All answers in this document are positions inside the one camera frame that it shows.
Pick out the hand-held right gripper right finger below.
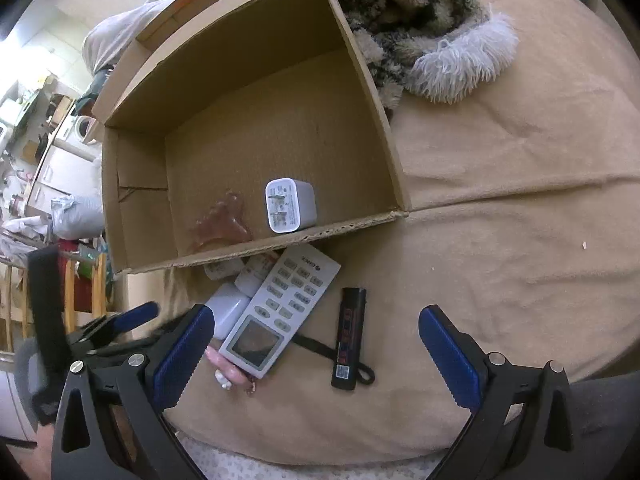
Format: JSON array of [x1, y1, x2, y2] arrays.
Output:
[[419, 305, 576, 480]]

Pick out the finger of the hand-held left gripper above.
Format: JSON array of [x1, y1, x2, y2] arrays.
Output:
[[66, 301, 161, 353], [97, 332, 168, 357]]

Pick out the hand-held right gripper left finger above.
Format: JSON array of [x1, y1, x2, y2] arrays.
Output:
[[50, 304, 216, 480]]

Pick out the white earbud case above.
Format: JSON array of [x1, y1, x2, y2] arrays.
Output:
[[205, 282, 252, 341]]

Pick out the white cylindrical capacitor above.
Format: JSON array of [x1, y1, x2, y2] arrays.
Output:
[[204, 259, 246, 281]]

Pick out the small silver metallic tube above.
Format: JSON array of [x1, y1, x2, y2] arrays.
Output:
[[331, 287, 368, 390]]

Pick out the white remote control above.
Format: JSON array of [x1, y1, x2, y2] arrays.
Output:
[[219, 245, 342, 380]]

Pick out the cardboard box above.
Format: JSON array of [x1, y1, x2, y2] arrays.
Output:
[[92, 0, 412, 275]]

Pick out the white plastic bag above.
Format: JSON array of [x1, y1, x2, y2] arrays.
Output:
[[50, 192, 106, 241]]

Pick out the clear pink scraping board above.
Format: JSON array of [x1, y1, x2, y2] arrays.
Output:
[[189, 190, 255, 253]]

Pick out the tan blanket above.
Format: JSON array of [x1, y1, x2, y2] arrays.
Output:
[[120, 0, 640, 461]]

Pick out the white cabinet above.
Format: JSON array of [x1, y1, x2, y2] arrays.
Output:
[[25, 145, 98, 211]]

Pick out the floral bed sheet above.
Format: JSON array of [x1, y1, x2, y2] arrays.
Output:
[[175, 432, 451, 480]]

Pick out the grey pants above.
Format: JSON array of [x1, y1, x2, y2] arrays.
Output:
[[567, 375, 640, 461]]

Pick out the white washing machine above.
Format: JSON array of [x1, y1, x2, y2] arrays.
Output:
[[52, 115, 101, 150]]

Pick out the grey pillow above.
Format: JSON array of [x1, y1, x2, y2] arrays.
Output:
[[82, 0, 241, 76]]

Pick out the white fluffy fur item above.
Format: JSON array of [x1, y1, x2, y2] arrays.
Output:
[[410, 2, 518, 106]]

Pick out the leopard print fur blanket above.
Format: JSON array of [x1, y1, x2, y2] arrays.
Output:
[[320, 0, 493, 111]]

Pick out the white wall charger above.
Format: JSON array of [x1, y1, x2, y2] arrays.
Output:
[[265, 178, 317, 234]]

